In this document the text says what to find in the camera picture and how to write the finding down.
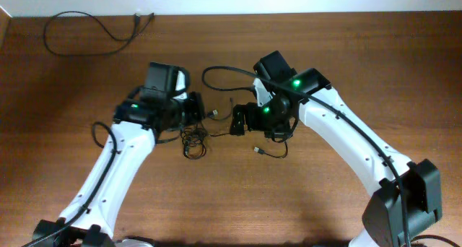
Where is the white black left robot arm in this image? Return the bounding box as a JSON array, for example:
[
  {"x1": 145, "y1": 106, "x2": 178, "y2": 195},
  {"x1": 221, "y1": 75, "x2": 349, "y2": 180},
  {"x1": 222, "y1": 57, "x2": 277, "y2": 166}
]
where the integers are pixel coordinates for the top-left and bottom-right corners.
[{"x1": 28, "y1": 62, "x2": 204, "y2": 246}]

